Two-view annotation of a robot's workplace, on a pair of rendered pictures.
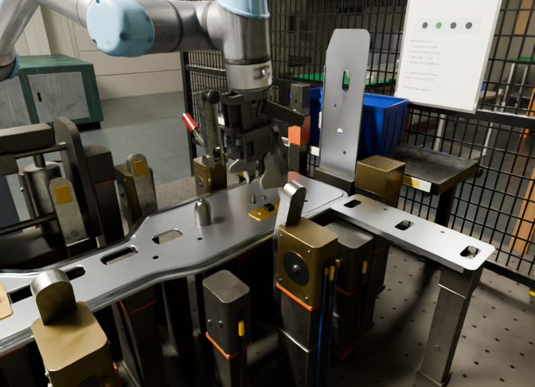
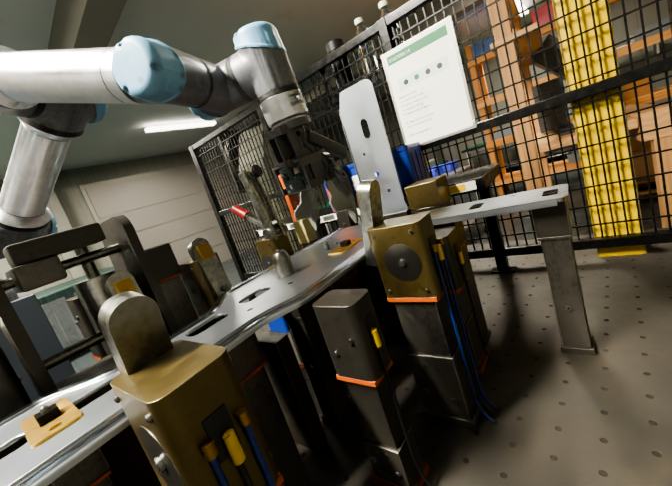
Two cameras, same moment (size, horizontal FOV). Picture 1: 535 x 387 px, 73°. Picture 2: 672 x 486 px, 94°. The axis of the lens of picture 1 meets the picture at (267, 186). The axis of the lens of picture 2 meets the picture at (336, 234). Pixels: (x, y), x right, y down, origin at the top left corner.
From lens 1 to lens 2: 0.24 m
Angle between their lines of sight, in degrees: 16
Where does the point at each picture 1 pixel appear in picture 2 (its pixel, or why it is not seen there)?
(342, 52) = (353, 107)
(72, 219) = not seen: hidden behind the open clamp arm
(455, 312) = (568, 257)
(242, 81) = (281, 110)
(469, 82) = (460, 105)
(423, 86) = (426, 127)
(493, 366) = (623, 316)
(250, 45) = (278, 73)
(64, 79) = not seen: hidden behind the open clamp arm
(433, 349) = (566, 313)
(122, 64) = not seen: hidden behind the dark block
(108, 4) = (131, 39)
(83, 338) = (190, 360)
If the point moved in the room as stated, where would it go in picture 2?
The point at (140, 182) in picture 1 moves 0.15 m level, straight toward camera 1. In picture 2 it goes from (208, 266) to (225, 273)
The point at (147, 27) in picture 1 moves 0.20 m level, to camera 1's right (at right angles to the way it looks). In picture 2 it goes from (177, 61) to (318, 25)
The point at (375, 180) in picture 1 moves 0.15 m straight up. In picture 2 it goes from (427, 194) to (410, 131)
